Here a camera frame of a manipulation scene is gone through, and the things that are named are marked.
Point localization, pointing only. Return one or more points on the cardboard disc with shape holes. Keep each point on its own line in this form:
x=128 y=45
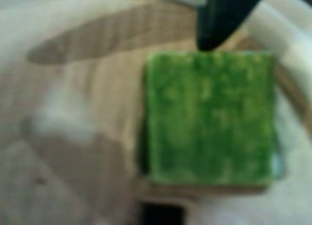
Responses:
x=97 y=93

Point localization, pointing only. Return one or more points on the green square wooden block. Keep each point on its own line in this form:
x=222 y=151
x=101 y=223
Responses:
x=212 y=117

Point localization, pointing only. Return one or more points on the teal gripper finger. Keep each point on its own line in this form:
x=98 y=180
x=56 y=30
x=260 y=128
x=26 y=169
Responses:
x=219 y=17

